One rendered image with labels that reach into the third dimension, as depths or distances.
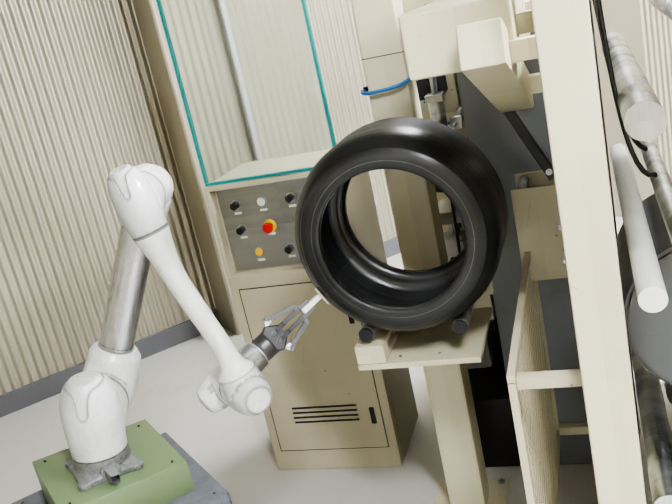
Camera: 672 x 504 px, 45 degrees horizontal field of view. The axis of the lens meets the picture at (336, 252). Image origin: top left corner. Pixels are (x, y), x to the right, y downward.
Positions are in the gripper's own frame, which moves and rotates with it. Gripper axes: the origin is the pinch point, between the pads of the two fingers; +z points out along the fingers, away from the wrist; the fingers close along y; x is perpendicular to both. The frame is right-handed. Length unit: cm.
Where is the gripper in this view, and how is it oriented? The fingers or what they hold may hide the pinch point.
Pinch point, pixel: (310, 304)
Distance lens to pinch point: 238.6
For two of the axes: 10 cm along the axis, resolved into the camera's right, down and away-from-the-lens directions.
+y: 6.5, 7.5, 1.0
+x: 2.9, -1.3, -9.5
